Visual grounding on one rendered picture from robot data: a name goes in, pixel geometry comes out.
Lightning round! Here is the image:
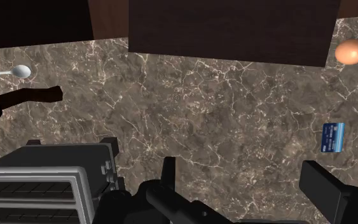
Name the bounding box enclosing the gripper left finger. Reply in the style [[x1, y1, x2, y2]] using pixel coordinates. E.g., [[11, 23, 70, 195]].
[[92, 156, 233, 224]]

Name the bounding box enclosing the blue card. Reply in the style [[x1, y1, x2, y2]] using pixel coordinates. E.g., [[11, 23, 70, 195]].
[[320, 122, 346, 153]]

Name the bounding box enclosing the dark red irregular object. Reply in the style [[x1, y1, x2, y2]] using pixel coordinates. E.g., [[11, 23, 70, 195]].
[[0, 85, 64, 168]]

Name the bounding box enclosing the brown egg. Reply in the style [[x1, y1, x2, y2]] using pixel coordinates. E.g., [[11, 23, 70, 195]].
[[334, 38, 358, 66]]

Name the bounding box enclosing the black and silver toaster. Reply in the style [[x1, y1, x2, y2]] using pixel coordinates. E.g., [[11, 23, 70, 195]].
[[0, 137, 126, 224]]

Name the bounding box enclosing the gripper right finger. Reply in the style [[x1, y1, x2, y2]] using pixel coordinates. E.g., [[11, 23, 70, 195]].
[[298, 160, 358, 224]]

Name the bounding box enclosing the white spoon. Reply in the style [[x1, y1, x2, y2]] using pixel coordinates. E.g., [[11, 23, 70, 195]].
[[0, 64, 32, 80]]

